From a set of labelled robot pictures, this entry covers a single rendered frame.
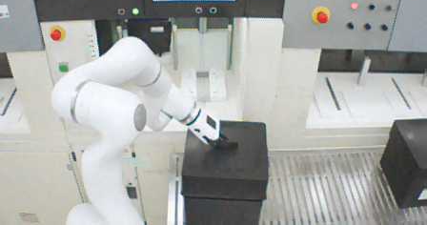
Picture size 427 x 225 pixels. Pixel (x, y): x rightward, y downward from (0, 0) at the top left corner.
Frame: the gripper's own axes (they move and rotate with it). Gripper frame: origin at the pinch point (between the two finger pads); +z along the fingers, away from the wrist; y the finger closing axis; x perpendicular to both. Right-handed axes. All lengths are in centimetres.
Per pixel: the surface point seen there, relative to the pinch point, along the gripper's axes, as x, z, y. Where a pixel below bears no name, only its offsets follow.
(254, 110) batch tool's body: -4.1, 12.3, 25.0
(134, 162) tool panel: 57, 0, 25
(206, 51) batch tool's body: 23, 7, 91
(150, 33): 30, -25, 77
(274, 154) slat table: 6.4, 38.6, 26.5
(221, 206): 12.6, 13.2, -13.7
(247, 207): 6.2, 19.4, -13.7
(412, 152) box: -47, 56, 5
